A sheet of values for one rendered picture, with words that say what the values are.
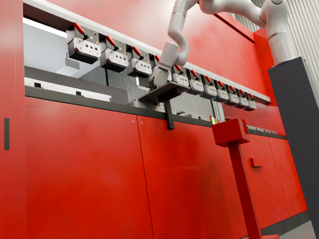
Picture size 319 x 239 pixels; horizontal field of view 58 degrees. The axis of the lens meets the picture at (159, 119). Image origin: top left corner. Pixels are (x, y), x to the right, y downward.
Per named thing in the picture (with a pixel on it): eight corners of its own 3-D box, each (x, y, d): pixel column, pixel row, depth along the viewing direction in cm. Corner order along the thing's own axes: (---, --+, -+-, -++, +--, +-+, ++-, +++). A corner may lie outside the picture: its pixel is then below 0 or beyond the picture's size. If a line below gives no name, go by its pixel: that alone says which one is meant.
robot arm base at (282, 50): (309, 65, 163) (300, 37, 168) (301, 55, 148) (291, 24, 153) (276, 78, 173) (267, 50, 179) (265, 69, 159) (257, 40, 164)
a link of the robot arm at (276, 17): (286, 42, 171) (275, 9, 178) (297, 24, 154) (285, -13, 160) (265, 46, 172) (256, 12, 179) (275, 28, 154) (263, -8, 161)
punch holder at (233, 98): (231, 100, 260) (228, 84, 265) (223, 104, 265) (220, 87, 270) (239, 103, 271) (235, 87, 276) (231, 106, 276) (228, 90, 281)
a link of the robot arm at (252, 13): (281, 18, 164) (273, 34, 179) (286, 1, 167) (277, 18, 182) (197, -2, 172) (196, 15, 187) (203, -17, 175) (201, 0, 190)
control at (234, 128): (242, 138, 159) (235, 107, 164) (215, 144, 166) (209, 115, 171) (250, 142, 176) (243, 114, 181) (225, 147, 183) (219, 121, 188)
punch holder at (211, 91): (207, 93, 231) (203, 74, 236) (199, 96, 236) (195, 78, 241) (217, 96, 242) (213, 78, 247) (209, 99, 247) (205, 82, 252)
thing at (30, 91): (12, 93, 101) (12, 82, 102) (-9, 112, 114) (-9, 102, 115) (292, 141, 321) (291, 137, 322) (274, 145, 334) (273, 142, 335)
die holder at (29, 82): (13, 96, 113) (13, 74, 116) (7, 101, 117) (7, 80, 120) (113, 112, 150) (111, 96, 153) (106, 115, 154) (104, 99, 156)
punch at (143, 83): (139, 87, 175) (137, 73, 178) (137, 88, 177) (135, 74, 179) (150, 90, 183) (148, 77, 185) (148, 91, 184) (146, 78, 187)
